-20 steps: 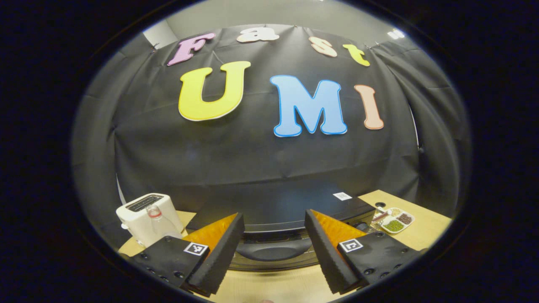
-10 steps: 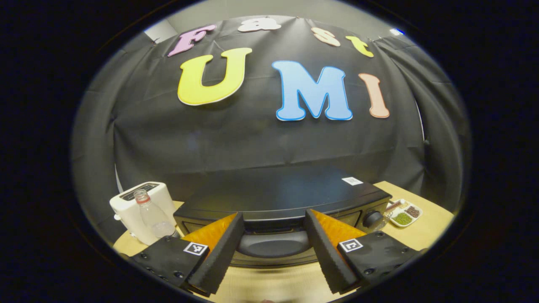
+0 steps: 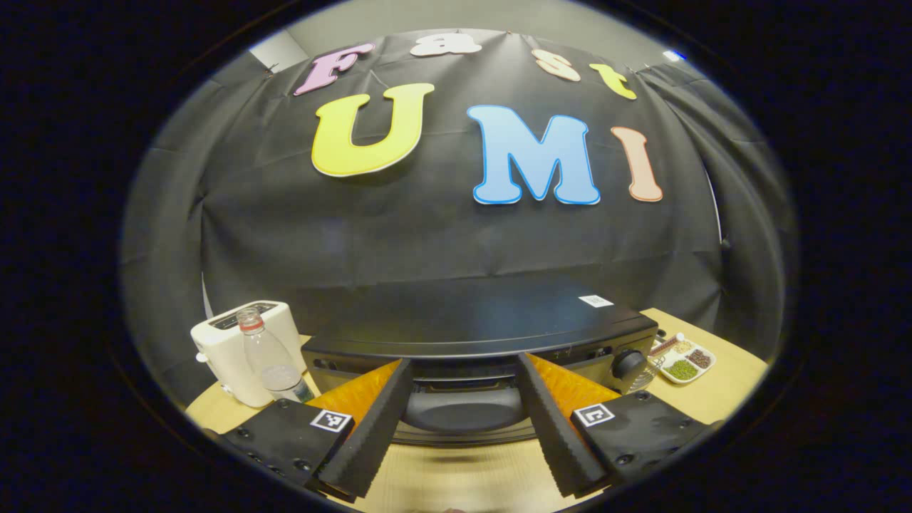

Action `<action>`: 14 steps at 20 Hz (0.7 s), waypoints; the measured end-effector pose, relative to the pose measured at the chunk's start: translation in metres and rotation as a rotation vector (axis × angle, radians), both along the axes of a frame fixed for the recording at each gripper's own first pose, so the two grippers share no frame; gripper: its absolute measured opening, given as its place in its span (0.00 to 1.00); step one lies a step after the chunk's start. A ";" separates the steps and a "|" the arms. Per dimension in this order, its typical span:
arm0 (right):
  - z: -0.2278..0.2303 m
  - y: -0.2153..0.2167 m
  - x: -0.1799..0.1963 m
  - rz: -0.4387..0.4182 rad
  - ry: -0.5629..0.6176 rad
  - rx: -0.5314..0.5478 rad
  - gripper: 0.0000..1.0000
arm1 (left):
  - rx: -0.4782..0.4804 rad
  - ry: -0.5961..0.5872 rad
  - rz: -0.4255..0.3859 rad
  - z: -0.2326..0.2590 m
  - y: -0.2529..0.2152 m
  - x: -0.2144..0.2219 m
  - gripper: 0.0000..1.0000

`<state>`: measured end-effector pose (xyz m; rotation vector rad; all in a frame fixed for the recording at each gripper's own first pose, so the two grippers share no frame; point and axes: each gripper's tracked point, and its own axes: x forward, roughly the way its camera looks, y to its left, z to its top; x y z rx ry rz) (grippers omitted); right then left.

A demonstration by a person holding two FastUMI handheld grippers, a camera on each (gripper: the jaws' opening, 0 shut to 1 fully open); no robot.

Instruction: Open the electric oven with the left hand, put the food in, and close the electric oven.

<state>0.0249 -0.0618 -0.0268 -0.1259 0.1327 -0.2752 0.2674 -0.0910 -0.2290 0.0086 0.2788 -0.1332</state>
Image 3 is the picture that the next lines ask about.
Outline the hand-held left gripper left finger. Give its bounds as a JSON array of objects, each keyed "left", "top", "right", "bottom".
[{"left": 214, "top": 358, "right": 415, "bottom": 503}]

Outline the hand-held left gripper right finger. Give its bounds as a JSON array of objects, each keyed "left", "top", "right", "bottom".
[{"left": 514, "top": 353, "right": 713, "bottom": 499}]

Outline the black electric oven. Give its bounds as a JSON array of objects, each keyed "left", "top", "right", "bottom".
[{"left": 301, "top": 274, "right": 660, "bottom": 448}]

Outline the clear plastic water bottle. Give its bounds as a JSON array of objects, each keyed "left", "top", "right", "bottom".
[{"left": 237, "top": 307, "right": 315, "bottom": 405}]

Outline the white divided spice dish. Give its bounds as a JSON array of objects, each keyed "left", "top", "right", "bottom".
[{"left": 657, "top": 338, "right": 717, "bottom": 385}]

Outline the white toaster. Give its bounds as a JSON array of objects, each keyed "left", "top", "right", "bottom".
[{"left": 190, "top": 300, "right": 307, "bottom": 408}]

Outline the black backdrop cloth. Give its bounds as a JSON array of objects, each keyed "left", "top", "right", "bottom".
[{"left": 121, "top": 28, "right": 799, "bottom": 407}]

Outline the wire utensil holder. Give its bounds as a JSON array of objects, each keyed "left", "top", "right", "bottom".
[{"left": 627, "top": 332, "right": 686, "bottom": 393}]

